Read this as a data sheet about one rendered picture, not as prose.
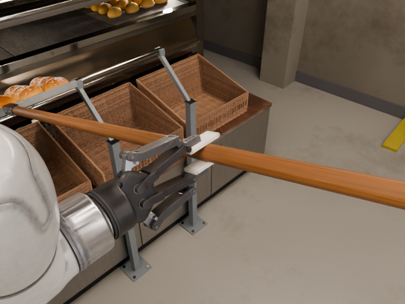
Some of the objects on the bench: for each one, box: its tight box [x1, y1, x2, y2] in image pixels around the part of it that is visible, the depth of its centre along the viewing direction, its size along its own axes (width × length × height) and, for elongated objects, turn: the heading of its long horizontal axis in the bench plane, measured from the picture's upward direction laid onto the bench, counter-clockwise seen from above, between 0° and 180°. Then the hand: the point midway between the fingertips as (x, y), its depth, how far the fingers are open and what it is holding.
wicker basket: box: [14, 121, 93, 203], centre depth 180 cm, size 49×56×28 cm
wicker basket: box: [136, 54, 248, 139], centre depth 246 cm, size 49×56×28 cm
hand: (202, 152), depth 63 cm, fingers closed on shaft, 3 cm apart
